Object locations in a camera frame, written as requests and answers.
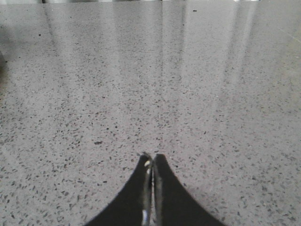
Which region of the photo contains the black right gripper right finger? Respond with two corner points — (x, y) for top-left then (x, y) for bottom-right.
(153, 154), (223, 226)

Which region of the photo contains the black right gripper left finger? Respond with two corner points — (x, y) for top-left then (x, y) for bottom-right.
(87, 154), (152, 226)

